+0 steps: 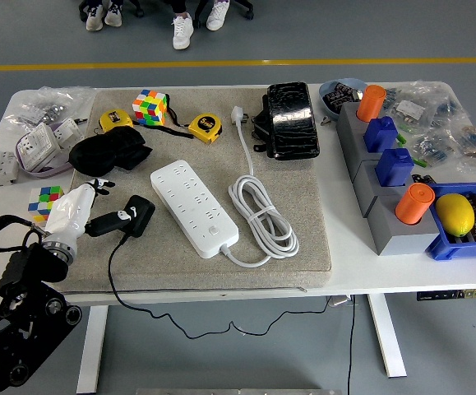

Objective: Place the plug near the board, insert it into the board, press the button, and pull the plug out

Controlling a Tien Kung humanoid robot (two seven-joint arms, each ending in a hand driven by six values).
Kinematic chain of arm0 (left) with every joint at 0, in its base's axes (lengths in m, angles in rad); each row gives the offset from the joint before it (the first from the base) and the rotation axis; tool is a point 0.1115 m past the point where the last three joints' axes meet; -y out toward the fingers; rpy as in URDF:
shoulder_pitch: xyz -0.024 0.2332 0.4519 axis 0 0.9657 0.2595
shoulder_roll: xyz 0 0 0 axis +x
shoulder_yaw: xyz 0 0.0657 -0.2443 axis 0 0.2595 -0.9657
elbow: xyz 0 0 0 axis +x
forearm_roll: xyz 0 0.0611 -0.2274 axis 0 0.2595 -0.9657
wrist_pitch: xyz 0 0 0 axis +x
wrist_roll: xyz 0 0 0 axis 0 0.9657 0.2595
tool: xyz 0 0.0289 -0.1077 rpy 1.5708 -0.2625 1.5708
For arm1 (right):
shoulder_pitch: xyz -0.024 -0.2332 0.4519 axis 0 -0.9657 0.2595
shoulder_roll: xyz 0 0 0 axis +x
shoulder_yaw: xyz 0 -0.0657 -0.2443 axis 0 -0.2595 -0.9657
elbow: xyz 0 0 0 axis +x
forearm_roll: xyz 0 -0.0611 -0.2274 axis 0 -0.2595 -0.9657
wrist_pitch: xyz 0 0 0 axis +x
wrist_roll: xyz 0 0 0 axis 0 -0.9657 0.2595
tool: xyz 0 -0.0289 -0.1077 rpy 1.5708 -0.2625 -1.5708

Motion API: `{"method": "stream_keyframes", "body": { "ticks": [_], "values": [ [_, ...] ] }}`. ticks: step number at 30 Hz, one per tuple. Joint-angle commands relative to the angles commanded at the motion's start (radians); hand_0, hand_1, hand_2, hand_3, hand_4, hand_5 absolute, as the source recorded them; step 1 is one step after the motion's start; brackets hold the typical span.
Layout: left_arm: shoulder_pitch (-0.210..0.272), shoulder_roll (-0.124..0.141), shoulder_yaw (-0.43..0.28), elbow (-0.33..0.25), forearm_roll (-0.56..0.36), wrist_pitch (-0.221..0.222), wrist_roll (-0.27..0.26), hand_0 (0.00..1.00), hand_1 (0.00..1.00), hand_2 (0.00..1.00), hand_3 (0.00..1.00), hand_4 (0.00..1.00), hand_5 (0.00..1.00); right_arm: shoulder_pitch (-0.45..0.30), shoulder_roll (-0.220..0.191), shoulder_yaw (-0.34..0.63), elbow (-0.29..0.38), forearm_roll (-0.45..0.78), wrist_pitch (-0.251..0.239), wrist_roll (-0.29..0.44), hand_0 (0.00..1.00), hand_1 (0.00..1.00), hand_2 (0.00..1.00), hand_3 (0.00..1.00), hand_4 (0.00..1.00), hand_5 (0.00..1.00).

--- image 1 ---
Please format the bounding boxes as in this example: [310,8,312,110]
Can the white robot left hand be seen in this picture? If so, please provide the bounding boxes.
[42,178,138,249]

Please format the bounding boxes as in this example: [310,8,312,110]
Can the thin black plug cord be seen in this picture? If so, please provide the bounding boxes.
[109,234,333,341]

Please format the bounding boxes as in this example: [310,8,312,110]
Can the black plug adapter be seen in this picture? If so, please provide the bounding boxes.
[122,195,156,239]

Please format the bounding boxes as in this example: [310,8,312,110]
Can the white power strip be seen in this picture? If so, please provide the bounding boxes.
[150,160,240,259]

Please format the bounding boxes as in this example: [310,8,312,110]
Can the small colourful puzzle cube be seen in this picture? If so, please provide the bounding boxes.
[28,185,65,225]

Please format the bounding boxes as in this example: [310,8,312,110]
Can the purple ribbon band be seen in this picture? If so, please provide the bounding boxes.
[15,118,74,179]

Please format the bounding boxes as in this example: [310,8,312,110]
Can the black cloth pouch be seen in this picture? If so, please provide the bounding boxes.
[68,125,153,179]

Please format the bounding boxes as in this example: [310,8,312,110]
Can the yellow tape measure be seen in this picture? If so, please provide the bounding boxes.
[99,109,134,132]

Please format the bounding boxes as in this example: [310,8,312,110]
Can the large colourful puzzle cube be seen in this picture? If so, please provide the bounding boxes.
[132,88,169,127]

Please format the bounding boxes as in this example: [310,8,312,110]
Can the white table leg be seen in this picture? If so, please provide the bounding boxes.
[76,304,109,394]
[367,294,408,379]

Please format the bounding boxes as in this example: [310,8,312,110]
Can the yellow tape measure 5m print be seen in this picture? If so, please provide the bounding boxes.
[187,114,224,145]

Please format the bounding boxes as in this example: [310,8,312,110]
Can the person's white shoe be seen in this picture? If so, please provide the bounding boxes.
[172,13,194,51]
[104,0,123,28]
[206,0,231,32]
[85,3,107,33]

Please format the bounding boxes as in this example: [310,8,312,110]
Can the grey-brown table mat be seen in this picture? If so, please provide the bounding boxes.
[58,86,332,294]

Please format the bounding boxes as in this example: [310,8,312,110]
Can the black glossy case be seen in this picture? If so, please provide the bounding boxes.
[266,81,321,160]

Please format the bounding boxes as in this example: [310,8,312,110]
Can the grey block holder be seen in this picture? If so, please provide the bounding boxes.
[335,101,388,154]
[364,191,444,257]
[352,158,418,219]
[343,123,403,184]

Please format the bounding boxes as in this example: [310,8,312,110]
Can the blue-grey bowl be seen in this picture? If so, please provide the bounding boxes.
[318,77,369,123]

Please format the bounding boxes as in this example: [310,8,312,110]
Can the blue plastic block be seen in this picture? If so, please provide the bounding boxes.
[363,115,400,154]
[375,146,415,188]

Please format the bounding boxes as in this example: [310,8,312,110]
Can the orange cylinder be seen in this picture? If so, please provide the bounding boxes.
[356,84,387,123]
[394,183,436,226]

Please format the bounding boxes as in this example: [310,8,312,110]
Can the clear bag with white card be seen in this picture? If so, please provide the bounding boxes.
[385,81,432,128]

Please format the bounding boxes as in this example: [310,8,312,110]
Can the clear bag of blue components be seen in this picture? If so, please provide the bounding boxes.
[409,131,452,165]
[430,81,467,127]

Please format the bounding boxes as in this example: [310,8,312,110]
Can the black table control panel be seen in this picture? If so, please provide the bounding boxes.
[416,289,476,302]

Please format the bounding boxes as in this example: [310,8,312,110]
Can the blue plastic bin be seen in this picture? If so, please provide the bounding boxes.
[424,180,476,263]

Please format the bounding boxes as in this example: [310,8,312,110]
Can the yellow lemon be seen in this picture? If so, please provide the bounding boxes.
[434,193,476,239]

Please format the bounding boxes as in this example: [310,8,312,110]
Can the white wall socket panel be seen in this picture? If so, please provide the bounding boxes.
[15,122,64,170]
[50,117,86,145]

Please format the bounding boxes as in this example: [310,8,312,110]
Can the black wrist strap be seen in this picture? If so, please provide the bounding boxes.
[155,93,196,141]

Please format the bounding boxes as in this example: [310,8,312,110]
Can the white power strip cable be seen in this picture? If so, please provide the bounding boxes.
[220,105,301,269]

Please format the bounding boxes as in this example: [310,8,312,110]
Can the grey under-table bracket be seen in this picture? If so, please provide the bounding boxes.
[327,295,360,309]

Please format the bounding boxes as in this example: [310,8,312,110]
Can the black hanging cable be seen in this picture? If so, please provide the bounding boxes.
[345,295,358,395]

